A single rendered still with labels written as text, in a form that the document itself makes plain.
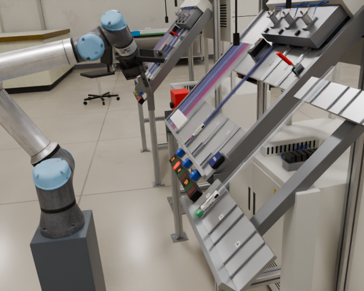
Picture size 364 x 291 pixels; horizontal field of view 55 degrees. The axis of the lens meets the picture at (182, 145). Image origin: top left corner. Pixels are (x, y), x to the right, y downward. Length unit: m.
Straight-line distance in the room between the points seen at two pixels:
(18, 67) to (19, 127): 0.25
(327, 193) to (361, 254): 0.36
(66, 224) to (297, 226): 0.74
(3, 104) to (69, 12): 8.21
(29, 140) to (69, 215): 0.29
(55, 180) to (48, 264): 0.30
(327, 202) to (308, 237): 0.46
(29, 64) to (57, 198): 0.42
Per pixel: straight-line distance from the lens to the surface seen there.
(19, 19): 9.70
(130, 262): 1.96
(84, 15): 9.37
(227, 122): 1.27
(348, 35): 1.21
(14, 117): 1.28
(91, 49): 1.07
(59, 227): 1.24
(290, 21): 1.32
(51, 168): 1.21
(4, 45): 7.00
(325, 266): 1.54
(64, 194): 1.20
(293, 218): 0.89
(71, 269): 1.31
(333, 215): 1.41
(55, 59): 1.10
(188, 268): 1.88
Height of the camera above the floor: 1.23
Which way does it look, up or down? 21 degrees down
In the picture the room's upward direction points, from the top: 4 degrees counter-clockwise
